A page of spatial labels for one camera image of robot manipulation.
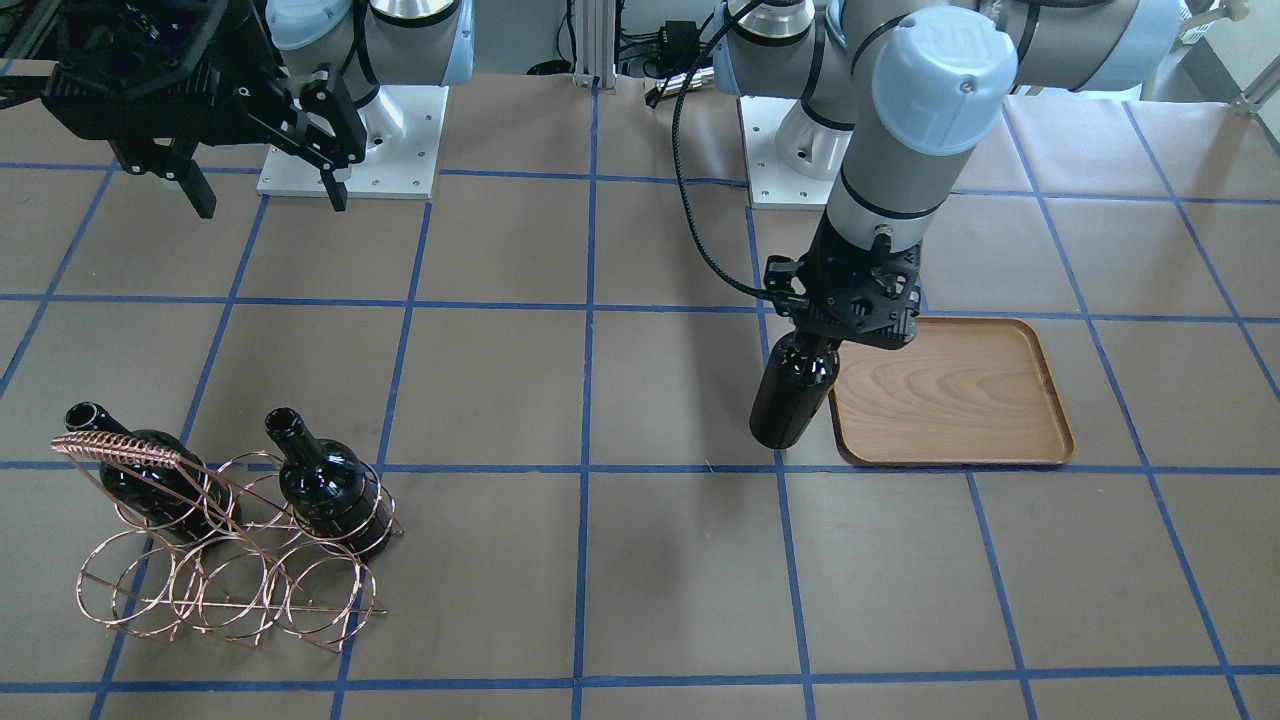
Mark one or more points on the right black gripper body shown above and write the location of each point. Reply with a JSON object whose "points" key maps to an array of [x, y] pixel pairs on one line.
{"points": [[262, 88]]}

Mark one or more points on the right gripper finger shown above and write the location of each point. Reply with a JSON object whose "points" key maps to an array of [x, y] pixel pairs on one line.
{"points": [[172, 161], [318, 124]]}

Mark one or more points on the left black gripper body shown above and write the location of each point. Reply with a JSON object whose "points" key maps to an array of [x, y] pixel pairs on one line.
{"points": [[783, 276]]}

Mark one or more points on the dark wine bottle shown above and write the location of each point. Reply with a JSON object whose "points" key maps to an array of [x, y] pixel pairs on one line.
{"points": [[331, 494], [797, 379], [162, 496]]}

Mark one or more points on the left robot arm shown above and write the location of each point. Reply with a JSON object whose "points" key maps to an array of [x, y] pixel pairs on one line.
{"points": [[917, 84]]}

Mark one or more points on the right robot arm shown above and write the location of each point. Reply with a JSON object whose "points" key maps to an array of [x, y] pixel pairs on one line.
{"points": [[398, 59]]}

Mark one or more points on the wooden tray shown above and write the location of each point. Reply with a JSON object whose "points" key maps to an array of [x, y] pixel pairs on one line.
{"points": [[966, 391]]}

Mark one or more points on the black power adapter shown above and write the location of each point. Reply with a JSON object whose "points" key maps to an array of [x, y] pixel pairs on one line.
{"points": [[678, 45]]}

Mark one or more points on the aluminium frame post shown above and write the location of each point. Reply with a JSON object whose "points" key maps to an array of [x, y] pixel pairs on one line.
{"points": [[594, 35]]}

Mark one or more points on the copper wire bottle basket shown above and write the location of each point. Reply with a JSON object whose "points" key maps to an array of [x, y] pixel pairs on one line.
{"points": [[266, 576]]}

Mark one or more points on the white chair frame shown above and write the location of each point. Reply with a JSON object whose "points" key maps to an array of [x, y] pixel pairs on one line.
{"points": [[1226, 52]]}

